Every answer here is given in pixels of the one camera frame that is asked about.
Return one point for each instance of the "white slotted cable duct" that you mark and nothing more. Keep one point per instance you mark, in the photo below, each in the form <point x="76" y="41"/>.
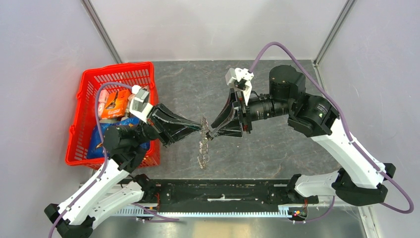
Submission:
<point x="135" y="211"/>

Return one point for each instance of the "right aluminium frame post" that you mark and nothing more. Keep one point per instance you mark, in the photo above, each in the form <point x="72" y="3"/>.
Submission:
<point x="345" y="11"/>

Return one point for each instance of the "red plastic basket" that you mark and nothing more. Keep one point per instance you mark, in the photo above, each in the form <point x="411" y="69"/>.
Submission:
<point x="141" y="73"/>

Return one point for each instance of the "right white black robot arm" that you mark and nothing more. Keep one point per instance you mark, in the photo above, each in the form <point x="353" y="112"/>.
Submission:
<point x="358" y="182"/>

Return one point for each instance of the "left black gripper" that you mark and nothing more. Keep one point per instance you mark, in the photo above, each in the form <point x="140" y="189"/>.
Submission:
<point x="163" y="121"/>

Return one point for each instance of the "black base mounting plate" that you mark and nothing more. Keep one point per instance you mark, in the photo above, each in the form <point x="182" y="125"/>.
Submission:
<point x="222" y="195"/>

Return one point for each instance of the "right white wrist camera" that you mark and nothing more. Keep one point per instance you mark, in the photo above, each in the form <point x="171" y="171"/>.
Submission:
<point x="240" y="80"/>

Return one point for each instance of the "blue Doritos chip bag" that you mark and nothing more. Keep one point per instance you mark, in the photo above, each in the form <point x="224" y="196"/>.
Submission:
<point x="96" y="141"/>

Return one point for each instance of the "pink white small packet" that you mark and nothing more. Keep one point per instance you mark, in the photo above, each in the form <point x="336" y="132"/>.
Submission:
<point x="103" y="97"/>

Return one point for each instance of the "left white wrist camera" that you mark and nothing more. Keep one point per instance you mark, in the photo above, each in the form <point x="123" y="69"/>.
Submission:
<point x="140" y="106"/>

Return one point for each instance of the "aluminium frame post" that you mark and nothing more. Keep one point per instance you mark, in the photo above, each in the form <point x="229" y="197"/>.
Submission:
<point x="345" y="11"/>
<point x="93" y="15"/>

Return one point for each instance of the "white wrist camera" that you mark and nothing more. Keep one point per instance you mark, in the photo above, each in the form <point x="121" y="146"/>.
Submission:
<point x="240" y="80"/>
<point x="140" y="106"/>

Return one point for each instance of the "orange snack box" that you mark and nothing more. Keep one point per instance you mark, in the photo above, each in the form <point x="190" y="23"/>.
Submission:
<point x="116" y="104"/>

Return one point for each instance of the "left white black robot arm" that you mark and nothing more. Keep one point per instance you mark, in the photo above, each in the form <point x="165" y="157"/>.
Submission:
<point x="90" y="205"/>

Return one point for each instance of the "left aluminium frame post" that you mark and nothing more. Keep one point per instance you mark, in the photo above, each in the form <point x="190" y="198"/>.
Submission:
<point x="93" y="15"/>

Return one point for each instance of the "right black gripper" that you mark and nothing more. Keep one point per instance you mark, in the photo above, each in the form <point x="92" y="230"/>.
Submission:
<point x="244" y="112"/>

